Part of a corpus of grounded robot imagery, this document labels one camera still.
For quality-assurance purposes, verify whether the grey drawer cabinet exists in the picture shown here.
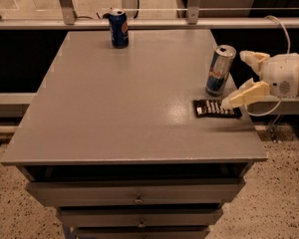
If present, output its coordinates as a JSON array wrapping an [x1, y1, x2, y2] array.
[[0, 29, 268, 239]]

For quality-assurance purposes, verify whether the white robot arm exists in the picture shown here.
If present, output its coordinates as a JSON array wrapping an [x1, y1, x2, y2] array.
[[221, 51, 299, 109]]

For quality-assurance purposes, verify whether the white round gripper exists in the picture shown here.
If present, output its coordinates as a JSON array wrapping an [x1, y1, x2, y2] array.
[[221, 51, 299, 110]]

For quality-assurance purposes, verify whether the blue pepsi can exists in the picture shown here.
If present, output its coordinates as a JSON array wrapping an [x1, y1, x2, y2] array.
[[109, 9, 129, 48]]

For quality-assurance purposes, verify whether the grey drawer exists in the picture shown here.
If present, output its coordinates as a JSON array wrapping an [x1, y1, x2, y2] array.
[[57, 208, 222, 228], [26, 178, 245, 207], [75, 227, 209, 239]]

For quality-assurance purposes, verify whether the middle grey drawer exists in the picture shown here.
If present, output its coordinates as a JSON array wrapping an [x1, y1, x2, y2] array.
[[57, 208, 222, 228]]

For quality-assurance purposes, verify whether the bottom grey drawer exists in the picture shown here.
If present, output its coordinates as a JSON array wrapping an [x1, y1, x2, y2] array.
[[75, 227, 209, 239]]

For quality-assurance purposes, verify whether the metal railing frame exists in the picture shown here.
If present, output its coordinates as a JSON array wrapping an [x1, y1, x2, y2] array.
[[0, 0, 299, 30]]

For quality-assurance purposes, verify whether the silver blue redbull can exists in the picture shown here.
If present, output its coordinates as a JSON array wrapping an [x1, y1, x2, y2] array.
[[205, 45, 236, 97]]

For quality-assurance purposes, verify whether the black rxbar chocolate wrapper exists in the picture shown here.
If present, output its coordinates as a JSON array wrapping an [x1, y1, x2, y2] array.
[[192, 100, 242, 119]]

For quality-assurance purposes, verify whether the white cable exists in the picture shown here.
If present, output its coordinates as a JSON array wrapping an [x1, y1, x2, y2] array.
[[244, 15, 292, 118]]

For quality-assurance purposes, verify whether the top grey drawer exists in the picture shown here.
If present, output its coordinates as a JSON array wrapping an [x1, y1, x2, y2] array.
[[26, 178, 245, 207]]

